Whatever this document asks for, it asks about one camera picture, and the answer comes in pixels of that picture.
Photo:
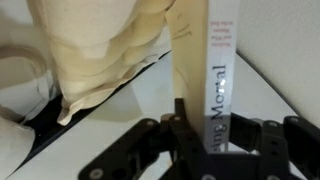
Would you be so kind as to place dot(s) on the black bed frame edge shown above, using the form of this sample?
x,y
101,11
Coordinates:
x,y
91,130

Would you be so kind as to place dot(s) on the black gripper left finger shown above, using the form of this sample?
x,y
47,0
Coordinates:
x,y
139,147

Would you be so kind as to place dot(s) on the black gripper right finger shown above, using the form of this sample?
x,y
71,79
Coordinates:
x,y
295,140

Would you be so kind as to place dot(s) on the cream tufted pillow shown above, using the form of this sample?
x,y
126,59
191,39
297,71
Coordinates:
x,y
78,50

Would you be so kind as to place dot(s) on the white Being Mortal book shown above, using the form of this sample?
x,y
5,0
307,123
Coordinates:
x,y
203,40

